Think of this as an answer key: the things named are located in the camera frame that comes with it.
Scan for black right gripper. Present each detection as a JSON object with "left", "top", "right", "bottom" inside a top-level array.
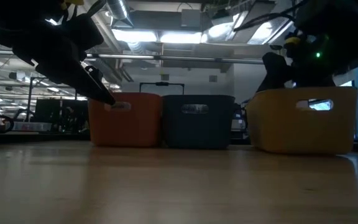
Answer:
[{"left": 255, "top": 30, "right": 337, "bottom": 93}]

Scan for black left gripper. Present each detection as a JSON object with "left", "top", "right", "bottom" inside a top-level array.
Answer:
[{"left": 0, "top": 14, "right": 117, "bottom": 106}]

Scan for yellow plastic bin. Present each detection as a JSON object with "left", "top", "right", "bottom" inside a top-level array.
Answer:
[{"left": 245, "top": 86, "right": 358, "bottom": 156}]

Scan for white ceiling panel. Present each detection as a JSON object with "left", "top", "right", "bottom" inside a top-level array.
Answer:
[{"left": 247, "top": 17, "right": 293, "bottom": 46}]

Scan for bright ceiling light panel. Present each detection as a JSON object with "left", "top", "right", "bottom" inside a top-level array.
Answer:
[
  {"left": 159, "top": 30, "right": 208, "bottom": 44},
  {"left": 112, "top": 29, "right": 158, "bottom": 43}
]

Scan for orange plastic bin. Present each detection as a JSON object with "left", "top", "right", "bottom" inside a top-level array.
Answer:
[{"left": 88, "top": 91, "right": 163, "bottom": 148}]

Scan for clear plastic storage box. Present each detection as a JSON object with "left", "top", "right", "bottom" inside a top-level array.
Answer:
[{"left": 11, "top": 121, "right": 53, "bottom": 133}]

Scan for long ceiling pipe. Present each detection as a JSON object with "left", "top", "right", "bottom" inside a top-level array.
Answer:
[{"left": 0, "top": 49, "right": 264, "bottom": 65}]

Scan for dark blue plastic bin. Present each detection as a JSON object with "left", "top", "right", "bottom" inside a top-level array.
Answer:
[{"left": 162, "top": 94, "right": 236, "bottom": 150}]

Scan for silver spiral ventilation duct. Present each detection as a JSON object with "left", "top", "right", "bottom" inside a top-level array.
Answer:
[{"left": 79, "top": 55, "right": 126, "bottom": 85}]

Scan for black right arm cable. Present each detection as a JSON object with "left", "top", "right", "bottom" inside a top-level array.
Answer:
[{"left": 233, "top": 0, "right": 309, "bottom": 32}]

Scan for black camera rig frame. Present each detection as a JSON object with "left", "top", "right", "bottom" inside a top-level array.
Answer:
[
  {"left": 25, "top": 77, "right": 80, "bottom": 123},
  {"left": 139, "top": 82, "right": 185, "bottom": 96}
]

